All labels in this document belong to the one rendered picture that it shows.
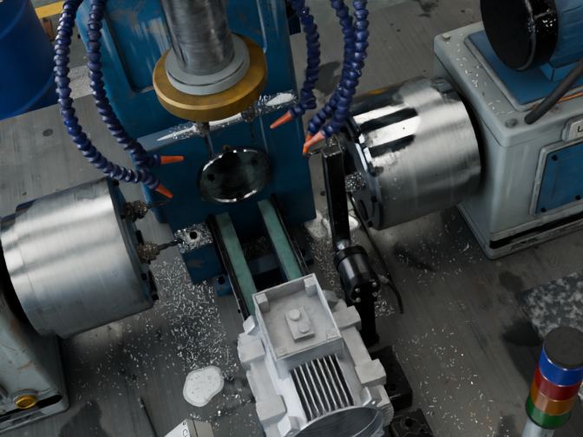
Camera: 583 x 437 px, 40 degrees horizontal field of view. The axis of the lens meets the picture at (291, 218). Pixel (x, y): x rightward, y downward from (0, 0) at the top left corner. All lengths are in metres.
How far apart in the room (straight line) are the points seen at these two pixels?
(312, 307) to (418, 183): 0.32
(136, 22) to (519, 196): 0.75
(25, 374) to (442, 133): 0.83
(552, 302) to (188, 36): 0.77
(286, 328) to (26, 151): 1.04
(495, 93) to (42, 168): 1.09
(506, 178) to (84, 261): 0.74
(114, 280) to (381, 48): 1.04
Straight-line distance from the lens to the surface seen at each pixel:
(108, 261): 1.32
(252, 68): 1.24
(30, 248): 1.35
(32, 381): 1.50
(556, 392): 1.12
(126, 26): 1.42
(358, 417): 1.29
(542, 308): 1.45
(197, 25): 1.15
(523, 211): 1.56
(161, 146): 1.43
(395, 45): 2.08
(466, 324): 1.55
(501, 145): 1.38
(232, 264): 1.51
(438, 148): 1.38
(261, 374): 1.22
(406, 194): 1.38
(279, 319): 1.20
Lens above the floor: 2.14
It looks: 52 degrees down
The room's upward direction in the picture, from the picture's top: 11 degrees counter-clockwise
